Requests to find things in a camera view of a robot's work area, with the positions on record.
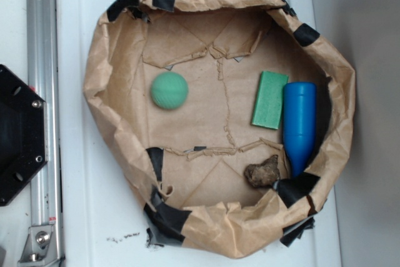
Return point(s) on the brown rock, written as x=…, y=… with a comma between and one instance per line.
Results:
x=263, y=174

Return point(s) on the green ball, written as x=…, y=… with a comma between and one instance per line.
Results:
x=169, y=90

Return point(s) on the green rectangular sponge block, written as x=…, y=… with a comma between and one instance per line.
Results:
x=268, y=106

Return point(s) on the blue plastic bottle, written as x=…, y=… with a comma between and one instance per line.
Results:
x=299, y=124

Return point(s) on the white tray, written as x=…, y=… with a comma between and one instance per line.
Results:
x=104, y=224

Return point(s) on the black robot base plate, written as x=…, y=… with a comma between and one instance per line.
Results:
x=23, y=140

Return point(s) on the aluminium extrusion rail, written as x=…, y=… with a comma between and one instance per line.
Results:
x=46, y=187

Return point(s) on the metal corner bracket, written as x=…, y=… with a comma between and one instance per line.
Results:
x=40, y=248

